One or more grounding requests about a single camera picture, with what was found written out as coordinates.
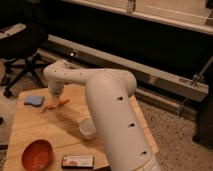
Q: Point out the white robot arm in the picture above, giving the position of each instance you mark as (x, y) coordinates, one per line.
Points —
(108, 93)

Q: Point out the orange pepper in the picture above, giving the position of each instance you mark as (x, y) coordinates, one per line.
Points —
(54, 105)

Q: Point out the black rectangular box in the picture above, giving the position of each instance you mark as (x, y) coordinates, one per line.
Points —
(77, 161)

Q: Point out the black office chair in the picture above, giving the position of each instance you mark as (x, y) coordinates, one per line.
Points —
(18, 46)

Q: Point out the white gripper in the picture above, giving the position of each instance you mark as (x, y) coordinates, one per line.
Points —
(55, 89)

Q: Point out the blue sponge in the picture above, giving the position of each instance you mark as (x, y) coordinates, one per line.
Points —
(36, 101)

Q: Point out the wooden table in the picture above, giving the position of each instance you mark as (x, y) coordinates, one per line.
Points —
(60, 128)

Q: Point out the red bowl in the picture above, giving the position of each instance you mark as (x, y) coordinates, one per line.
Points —
(37, 156)

